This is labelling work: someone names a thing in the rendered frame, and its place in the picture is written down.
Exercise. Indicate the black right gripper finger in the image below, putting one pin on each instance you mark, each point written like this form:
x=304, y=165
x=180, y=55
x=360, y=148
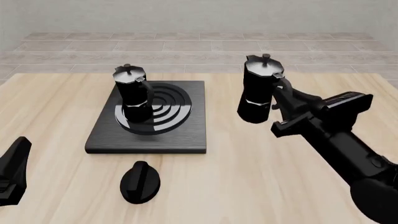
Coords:
x=300, y=98
x=281, y=102

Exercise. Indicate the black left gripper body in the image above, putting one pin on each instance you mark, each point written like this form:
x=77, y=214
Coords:
x=9, y=193

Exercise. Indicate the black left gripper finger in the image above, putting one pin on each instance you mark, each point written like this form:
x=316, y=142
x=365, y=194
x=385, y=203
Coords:
x=15, y=158

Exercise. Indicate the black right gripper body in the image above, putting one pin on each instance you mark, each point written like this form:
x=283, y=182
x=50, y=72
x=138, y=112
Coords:
x=290, y=126

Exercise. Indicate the black moka pot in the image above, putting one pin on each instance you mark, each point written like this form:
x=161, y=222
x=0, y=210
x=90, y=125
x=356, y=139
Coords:
x=256, y=88
x=133, y=93

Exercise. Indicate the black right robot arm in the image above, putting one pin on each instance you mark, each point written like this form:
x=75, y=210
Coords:
x=348, y=149

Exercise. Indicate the flat black stove plate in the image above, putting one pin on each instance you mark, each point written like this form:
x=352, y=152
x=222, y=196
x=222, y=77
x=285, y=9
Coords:
x=102, y=140

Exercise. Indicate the round black stove knob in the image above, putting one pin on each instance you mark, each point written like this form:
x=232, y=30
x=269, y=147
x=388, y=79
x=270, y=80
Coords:
x=140, y=184

